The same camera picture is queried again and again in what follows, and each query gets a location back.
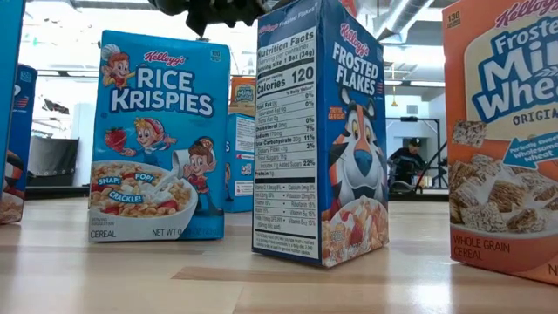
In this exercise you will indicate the person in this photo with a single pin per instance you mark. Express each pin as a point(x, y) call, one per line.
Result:
point(407, 161)

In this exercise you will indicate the black metal table frame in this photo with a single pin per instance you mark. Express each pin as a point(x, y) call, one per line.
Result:
point(56, 193)

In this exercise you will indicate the grey covered cart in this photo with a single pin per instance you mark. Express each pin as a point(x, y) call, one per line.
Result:
point(52, 161)

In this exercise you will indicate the blue Frosted Flakes cereal box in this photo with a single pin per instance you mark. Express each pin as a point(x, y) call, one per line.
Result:
point(349, 131)
point(22, 131)

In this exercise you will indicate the orange Mini-Wheats cereal box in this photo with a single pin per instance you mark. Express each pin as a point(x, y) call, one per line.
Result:
point(243, 91)
point(501, 174)
point(349, 8)

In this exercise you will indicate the blue Rice Krispies cereal box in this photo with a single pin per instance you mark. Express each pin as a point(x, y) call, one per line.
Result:
point(161, 131)
point(240, 174)
point(8, 43)

